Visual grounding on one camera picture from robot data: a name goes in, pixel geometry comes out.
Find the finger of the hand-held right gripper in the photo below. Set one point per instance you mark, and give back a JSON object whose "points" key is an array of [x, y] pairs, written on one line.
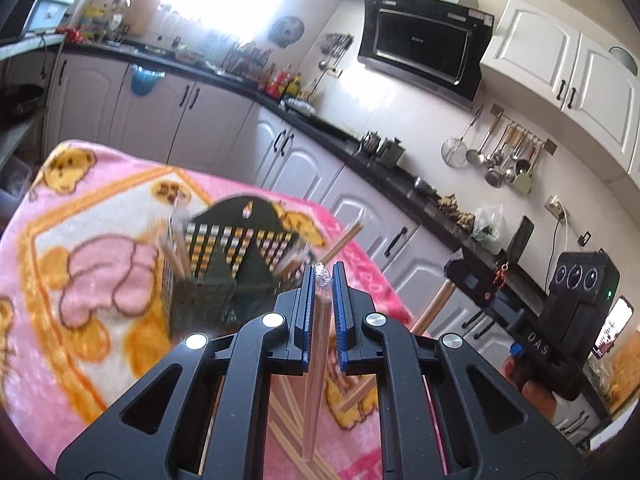
{"points": [[472, 285]]}

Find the pale green spatula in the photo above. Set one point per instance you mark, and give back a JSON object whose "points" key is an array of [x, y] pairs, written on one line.
{"points": [[523, 183]]}

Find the small wall fan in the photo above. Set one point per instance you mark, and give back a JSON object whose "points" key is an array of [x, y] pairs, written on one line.
{"points": [[286, 31]]}

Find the steel ladle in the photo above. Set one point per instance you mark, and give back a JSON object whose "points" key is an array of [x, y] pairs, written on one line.
{"points": [[474, 155]]}

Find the steel shelf table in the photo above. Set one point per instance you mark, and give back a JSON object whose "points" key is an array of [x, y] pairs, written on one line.
{"points": [[15, 135]]}

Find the phone with lit screen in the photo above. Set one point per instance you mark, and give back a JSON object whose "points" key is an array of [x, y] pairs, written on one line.
{"points": [[614, 327]]}

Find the blue-grey plastic bin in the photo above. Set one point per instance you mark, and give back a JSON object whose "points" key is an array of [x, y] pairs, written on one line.
{"points": [[50, 10]]}

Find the set of chopsticks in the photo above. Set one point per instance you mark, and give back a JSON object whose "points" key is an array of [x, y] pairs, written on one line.
{"points": [[350, 237]]}

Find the row of hanging steel utensils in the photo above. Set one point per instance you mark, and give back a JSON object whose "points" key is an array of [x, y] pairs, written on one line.
{"points": [[505, 160]]}

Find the white wall socket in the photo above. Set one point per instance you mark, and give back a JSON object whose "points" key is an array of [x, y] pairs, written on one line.
{"points": [[335, 72], [556, 207]]}

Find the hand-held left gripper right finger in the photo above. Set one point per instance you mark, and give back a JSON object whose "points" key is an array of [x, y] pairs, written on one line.
{"points": [[341, 320]]}

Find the steel mug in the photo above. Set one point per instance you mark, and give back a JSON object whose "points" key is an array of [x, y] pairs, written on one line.
{"points": [[370, 142]]}

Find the clear plastic bag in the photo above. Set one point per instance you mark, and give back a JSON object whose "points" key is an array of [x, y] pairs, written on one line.
{"points": [[489, 227]]}

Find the person's right hand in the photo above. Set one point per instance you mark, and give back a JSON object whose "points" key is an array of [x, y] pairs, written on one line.
{"points": [[537, 402]]}

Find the black range hood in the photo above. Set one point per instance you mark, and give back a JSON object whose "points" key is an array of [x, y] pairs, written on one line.
{"points": [[425, 45]]}

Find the gas stove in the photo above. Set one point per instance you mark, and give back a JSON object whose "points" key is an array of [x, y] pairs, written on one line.
{"points": [[320, 120]]}

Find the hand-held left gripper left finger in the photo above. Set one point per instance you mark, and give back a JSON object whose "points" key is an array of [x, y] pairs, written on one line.
{"points": [[305, 330]]}

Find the pile of brown dried roots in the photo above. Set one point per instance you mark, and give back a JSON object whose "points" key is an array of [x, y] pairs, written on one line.
{"points": [[455, 212]]}

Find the white lower cabinets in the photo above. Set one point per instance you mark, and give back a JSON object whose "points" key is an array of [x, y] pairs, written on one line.
{"points": [[295, 160]]}

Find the white upper cabinet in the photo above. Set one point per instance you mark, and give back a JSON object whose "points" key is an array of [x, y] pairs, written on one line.
{"points": [[565, 60]]}

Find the small hanging kitchen tools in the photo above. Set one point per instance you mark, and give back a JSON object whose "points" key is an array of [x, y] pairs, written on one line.
{"points": [[336, 47]]}

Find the steel bowl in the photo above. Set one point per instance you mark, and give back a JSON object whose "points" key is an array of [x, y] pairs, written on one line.
{"points": [[423, 186]]}

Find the chopstick pair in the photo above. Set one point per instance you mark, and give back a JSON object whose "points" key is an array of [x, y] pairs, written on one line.
{"points": [[432, 307], [320, 360]]}

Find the dark green plastic utensil holder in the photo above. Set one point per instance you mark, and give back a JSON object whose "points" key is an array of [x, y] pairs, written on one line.
{"points": [[220, 215]]}

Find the pink printed blanket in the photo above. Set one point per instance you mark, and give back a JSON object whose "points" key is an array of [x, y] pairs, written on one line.
{"points": [[110, 220]]}

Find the dark metal canister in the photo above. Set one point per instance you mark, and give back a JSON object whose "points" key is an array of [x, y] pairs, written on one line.
{"points": [[391, 152]]}

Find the countertop spice rack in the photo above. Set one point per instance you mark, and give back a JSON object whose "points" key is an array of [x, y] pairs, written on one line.
{"points": [[245, 57]]}

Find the black countertop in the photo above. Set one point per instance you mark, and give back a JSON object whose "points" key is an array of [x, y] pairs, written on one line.
{"points": [[400, 180]]}

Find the beige cutting board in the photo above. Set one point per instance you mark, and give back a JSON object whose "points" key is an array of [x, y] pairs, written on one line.
{"points": [[142, 2]]}

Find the red hanging charm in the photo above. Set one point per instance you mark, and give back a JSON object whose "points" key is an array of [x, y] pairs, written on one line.
{"points": [[501, 276]]}

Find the group of sauce bottles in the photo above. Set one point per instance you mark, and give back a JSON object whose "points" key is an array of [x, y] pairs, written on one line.
{"points": [[282, 82]]}

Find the black phone on stand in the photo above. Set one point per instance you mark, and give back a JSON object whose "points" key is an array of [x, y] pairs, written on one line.
{"points": [[520, 240]]}

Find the utensil hanging rail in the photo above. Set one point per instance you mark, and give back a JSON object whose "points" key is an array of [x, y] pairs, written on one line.
{"points": [[525, 130]]}

